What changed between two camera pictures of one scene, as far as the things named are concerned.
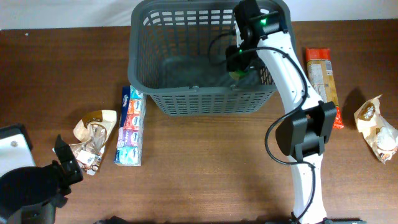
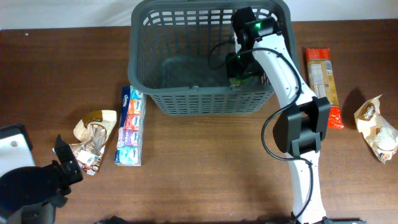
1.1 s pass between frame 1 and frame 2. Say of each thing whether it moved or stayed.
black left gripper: stayed
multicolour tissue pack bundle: stayed
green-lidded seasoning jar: moved
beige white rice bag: stayed
